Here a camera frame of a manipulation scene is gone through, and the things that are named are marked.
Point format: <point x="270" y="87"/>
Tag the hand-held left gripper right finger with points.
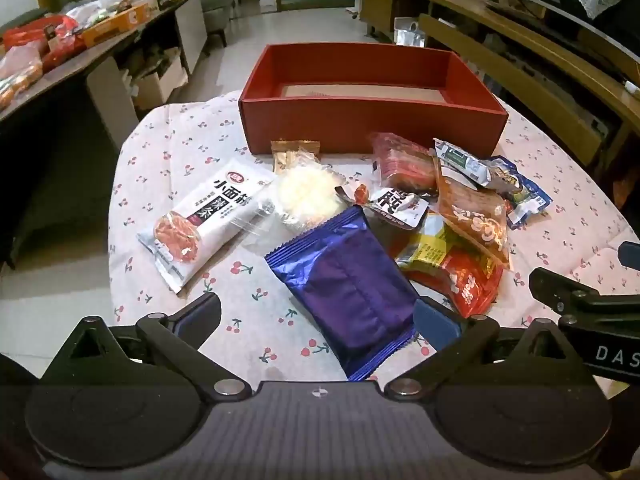
<point x="435" y="325"/>

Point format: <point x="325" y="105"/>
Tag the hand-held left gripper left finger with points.
<point x="200" y="312"/>

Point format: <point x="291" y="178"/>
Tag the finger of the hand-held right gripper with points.
<point x="555" y="290"/>
<point x="631" y="254"/>

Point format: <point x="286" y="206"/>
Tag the blue white packet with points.
<point x="527" y="197"/>

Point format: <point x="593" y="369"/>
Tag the purple foil packet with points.
<point x="345" y="285"/>

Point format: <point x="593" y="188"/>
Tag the white noodle packet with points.
<point x="210" y="210"/>

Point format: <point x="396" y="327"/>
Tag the small white black packet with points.
<point x="395" y="206"/>

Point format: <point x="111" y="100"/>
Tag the clear round cake packet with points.
<point x="305" y="192"/>

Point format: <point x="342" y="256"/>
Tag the clear red meat packet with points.
<point x="405" y="162"/>

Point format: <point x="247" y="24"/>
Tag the gold foil packet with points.
<point x="295" y="152"/>

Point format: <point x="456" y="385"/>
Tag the red cardboard box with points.
<point x="350" y="122"/>

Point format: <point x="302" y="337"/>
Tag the red orange snack packet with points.
<point x="470" y="282"/>

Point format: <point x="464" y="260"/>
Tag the white cardboard box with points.
<point x="160" y="85"/>

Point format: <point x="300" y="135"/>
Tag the black television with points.
<point x="617" y="15"/>

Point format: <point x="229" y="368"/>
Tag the wooden media shelf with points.
<point x="500" y="30"/>

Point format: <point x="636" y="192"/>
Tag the long dark desk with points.
<point x="75" y="62"/>

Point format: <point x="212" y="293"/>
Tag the clear plastic bag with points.
<point x="410" y="32"/>

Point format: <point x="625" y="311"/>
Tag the clear bag of orange food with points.
<point x="17" y="72"/>

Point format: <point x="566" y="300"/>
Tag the orange cardboard box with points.
<point x="117" y="22"/>

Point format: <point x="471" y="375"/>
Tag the grey armchair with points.
<point x="217" y="0"/>

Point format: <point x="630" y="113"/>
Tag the white plastic bag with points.
<point x="97" y="10"/>

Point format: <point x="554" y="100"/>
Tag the red plastic bag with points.
<point x="35" y="35"/>

